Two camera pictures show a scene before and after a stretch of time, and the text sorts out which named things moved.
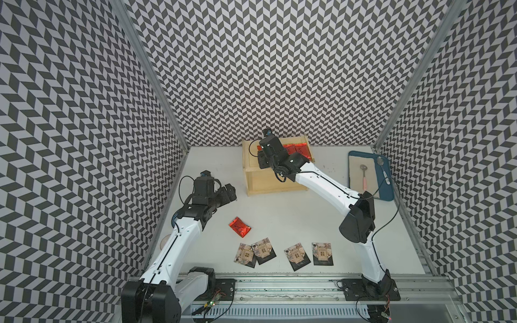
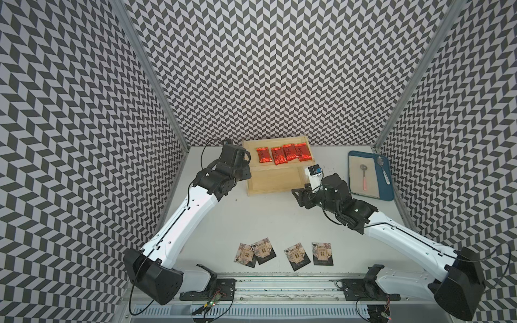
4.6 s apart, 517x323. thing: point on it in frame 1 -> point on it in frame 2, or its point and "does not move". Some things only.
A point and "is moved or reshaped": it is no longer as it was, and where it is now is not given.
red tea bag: x=301 y=148 is moved or reshaped
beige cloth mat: x=356 y=174 does not move
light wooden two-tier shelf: x=262 y=181 does not move
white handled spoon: x=380 y=161 does not move
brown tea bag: x=263 y=250 does not move
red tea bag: x=290 y=148 is moved or reshaped
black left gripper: x=225 y=198 -> x=246 y=171
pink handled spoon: x=365 y=181 does not move
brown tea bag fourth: x=322 y=254 does not move
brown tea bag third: x=297 y=256 does not move
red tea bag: x=305 y=151 does not move
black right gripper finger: x=264 y=161 -> x=303 y=196
